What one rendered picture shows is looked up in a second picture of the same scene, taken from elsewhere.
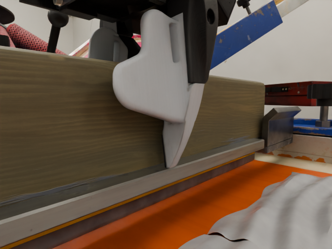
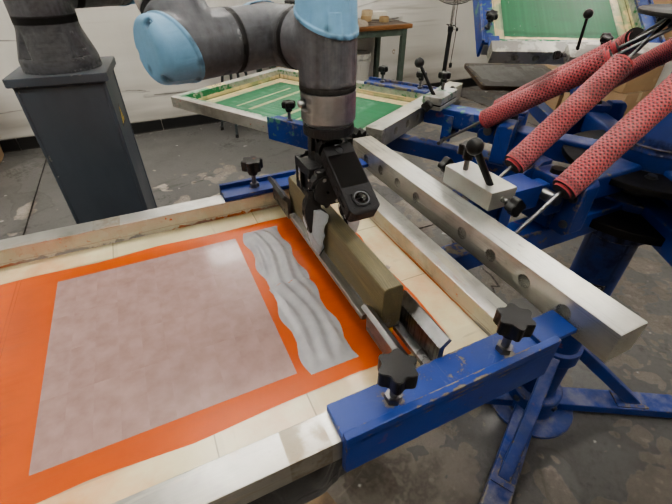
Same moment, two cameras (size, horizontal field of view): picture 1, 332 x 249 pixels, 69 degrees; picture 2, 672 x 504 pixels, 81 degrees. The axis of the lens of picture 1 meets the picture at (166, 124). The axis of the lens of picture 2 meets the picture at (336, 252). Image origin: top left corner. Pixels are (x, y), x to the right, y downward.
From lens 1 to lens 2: 0.70 m
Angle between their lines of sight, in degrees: 104
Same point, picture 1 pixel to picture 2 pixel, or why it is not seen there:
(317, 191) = (313, 328)
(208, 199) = (335, 290)
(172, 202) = not seen: hidden behind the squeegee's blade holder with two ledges
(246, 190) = (338, 309)
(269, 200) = (316, 304)
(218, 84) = (345, 248)
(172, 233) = (314, 271)
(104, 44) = not seen: hidden behind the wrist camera
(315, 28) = not seen: outside the picture
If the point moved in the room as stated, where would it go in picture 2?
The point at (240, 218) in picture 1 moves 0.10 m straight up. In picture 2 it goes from (311, 290) to (309, 240)
